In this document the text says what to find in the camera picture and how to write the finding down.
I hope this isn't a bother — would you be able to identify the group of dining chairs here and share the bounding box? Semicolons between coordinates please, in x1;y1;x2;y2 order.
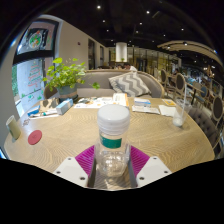
156;66;224;134

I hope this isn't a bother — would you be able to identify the yellow card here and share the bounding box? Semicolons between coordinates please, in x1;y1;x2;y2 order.
161;98;177;108

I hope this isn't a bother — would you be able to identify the small blue white box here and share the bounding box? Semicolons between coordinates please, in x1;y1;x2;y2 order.
26;104;43;118

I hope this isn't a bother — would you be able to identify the watermelon-print white mug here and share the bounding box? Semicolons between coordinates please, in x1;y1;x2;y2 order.
5;114;22;140

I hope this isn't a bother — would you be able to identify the white paper sheet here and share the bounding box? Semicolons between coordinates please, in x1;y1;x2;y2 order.
131;104;161;115

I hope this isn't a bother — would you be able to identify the grey tufted armchair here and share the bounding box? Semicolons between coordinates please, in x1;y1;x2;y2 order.
188;106;223;158

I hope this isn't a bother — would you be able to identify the beige round-backed chair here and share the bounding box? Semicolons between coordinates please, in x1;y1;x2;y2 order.
43;85;59;100

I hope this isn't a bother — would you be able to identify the clear drinking glass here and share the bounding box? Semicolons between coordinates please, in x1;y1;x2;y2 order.
172;99;191;128

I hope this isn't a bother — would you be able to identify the grey curved sofa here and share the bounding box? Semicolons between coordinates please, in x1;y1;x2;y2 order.
75;68;166;99

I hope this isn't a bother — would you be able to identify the clear plastic water bottle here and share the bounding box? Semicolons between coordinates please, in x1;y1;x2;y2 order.
93;104;132;178

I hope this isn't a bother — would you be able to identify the white napkin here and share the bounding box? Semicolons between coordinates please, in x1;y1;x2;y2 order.
158;104;178;118

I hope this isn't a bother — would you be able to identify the white printed pamphlet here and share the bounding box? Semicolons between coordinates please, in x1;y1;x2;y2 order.
73;96;115;109

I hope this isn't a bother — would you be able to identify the standing white menu card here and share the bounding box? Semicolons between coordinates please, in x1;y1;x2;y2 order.
112;92;130;108

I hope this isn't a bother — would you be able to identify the framed food poster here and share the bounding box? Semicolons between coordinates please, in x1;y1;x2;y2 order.
16;20;59;56

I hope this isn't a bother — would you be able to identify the white round pillar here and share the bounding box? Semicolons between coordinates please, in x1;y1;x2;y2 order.
115;41;128;63

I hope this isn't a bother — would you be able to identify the potted green leafy plant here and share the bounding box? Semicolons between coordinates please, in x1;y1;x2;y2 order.
41;57;101;101

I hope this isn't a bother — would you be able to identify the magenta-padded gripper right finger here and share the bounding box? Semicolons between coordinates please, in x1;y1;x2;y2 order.
128;145;173;189

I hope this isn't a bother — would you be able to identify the light blue tissue box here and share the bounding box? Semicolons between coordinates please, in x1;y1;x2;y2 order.
55;98;74;116

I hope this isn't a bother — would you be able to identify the flat round red coaster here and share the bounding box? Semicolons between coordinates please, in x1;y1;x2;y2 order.
27;129;43;146

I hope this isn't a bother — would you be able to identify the group of ceiling lights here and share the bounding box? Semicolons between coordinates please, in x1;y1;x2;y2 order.
94;3;204;46

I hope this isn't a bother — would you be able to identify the flat blue white packet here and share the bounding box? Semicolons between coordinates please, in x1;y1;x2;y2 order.
133;98;152;108

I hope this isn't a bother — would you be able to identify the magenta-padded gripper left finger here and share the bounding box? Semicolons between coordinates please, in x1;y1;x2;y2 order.
53;144;98;188

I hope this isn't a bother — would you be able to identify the person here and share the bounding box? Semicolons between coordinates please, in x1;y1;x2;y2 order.
123;62;138;73

